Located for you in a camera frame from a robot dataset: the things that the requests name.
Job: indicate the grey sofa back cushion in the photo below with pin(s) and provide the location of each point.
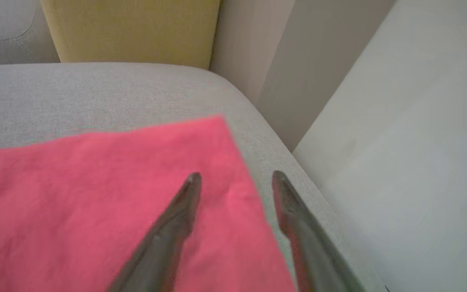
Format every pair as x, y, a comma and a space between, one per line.
2, 20

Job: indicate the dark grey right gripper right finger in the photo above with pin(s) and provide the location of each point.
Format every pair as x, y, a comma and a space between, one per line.
310, 251

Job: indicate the red and white sports garment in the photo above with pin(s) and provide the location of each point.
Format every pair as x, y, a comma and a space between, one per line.
75, 194

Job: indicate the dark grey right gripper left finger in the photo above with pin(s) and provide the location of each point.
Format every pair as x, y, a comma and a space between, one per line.
164, 243

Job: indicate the wide grey sofa seat cushion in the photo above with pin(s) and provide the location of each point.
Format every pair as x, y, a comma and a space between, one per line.
95, 93

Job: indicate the yellow sofa back cushion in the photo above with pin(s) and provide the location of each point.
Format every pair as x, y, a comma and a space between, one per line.
136, 28

